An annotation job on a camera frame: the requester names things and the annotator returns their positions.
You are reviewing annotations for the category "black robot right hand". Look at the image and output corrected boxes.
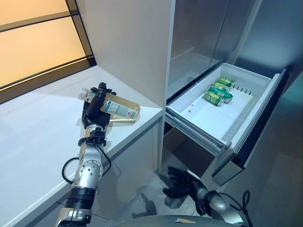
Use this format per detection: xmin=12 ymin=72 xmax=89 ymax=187
xmin=162 ymin=165 xmax=202 ymax=199

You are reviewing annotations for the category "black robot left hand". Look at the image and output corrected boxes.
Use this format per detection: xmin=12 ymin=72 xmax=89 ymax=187
xmin=81 ymin=81 xmax=116 ymax=130

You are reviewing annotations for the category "clear bottle of yellow drink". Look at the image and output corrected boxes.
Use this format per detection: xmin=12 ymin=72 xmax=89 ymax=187
xmin=79 ymin=87 xmax=141 ymax=124

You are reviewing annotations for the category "white fridge drawer steel front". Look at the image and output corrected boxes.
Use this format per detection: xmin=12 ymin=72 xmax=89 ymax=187
xmin=164 ymin=61 xmax=292 ymax=188

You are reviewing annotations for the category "stainless steel fridge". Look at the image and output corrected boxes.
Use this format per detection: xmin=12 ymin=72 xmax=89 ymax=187
xmin=162 ymin=0 xmax=293 ymax=188

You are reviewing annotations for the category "light green drink can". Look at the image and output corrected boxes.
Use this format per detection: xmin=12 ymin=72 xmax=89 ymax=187
xmin=217 ymin=76 xmax=235 ymax=87
xmin=214 ymin=81 xmax=232 ymax=93
xmin=204 ymin=91 xmax=225 ymax=106

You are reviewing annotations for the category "teal green drink can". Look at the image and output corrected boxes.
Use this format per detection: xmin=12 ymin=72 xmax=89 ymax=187
xmin=208 ymin=86 xmax=234 ymax=99

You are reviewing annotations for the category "grey tall cabinet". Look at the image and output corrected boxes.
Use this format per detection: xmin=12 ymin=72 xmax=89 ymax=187
xmin=234 ymin=0 xmax=303 ymax=79

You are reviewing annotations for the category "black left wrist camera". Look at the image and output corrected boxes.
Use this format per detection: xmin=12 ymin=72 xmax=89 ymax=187
xmin=78 ymin=129 xmax=107 ymax=145

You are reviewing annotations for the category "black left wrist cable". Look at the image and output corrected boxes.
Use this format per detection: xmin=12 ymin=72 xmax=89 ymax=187
xmin=62 ymin=139 xmax=112 ymax=183

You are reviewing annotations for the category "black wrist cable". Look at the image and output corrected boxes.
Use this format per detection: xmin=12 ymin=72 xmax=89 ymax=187
xmin=213 ymin=190 xmax=252 ymax=227
xmin=62 ymin=139 xmax=112 ymax=183

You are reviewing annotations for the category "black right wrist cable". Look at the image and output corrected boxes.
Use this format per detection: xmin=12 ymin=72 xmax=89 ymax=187
xmin=213 ymin=190 xmax=252 ymax=227

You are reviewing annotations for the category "orange window with dark frame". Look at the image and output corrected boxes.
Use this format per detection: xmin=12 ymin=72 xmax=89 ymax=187
xmin=0 ymin=0 xmax=98 ymax=92

